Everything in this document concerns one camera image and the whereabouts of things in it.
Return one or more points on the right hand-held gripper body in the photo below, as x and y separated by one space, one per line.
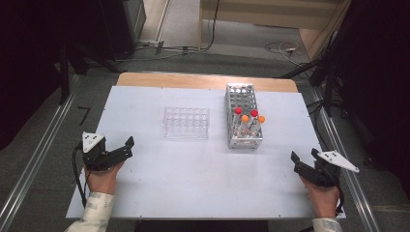
325 174

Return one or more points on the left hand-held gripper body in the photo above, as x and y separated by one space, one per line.
93 154

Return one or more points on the orange-capped test tube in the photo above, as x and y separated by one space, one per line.
261 119
245 118

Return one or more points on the clear acrylic test tube rack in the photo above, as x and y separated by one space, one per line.
186 124

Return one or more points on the metal test tube rack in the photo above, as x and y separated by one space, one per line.
240 96

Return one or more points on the person's right hand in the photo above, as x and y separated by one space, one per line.
325 201

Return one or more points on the person's left hand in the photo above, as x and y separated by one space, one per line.
103 180

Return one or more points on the black metal stand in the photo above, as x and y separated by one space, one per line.
328 80
64 77

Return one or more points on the white board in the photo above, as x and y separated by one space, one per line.
199 180

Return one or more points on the wooden table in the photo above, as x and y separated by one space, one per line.
193 80

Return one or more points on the dark curtain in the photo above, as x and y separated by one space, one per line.
380 80
25 64

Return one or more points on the dark grey cabinet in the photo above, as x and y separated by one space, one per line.
122 25

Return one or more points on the light wooden furniture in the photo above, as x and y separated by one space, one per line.
274 13

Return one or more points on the metal floor rail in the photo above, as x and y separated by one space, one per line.
35 161
351 180

